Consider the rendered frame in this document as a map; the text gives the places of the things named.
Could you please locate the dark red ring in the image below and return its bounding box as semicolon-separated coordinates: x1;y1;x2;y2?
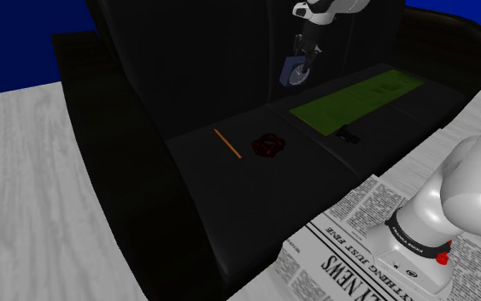
250;132;287;159

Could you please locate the black leather sofa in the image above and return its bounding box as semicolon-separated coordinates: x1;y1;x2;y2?
51;0;481;301

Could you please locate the blue box with round face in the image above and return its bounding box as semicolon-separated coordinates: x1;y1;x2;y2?
279;56;311;88

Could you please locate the green flat sheet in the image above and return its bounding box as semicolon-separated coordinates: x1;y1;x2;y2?
288;68;428;138

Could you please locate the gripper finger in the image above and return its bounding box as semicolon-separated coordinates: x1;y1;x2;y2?
302;45;322;75
292;34;305;59

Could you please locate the small black object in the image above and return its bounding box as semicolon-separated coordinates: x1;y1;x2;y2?
334;124;362;145

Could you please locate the orange pencil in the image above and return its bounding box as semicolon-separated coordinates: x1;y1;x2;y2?
213;127;243;160

